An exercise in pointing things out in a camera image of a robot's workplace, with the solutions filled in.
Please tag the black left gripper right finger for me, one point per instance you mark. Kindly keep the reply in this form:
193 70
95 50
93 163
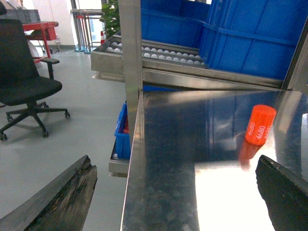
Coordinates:
285 195

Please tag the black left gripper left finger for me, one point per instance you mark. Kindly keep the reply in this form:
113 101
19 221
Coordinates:
62 205

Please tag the orange cylindrical capacitor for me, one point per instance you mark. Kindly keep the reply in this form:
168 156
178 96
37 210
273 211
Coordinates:
260 124

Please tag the small blue bin below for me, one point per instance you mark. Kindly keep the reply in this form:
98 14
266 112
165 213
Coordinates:
122 140

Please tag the black office chair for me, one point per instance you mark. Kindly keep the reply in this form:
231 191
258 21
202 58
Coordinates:
20 82

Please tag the large blue plastic crate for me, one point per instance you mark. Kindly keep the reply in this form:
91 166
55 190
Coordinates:
253 37

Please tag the steel roller rack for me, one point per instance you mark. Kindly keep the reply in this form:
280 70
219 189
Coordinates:
136 71

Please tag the red white traffic cone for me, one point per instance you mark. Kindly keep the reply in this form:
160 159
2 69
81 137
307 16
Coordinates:
102 41

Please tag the green potted plant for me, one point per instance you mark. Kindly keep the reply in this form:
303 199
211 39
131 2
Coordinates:
110 17

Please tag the red metal frame table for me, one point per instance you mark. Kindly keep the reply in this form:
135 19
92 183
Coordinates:
42 31

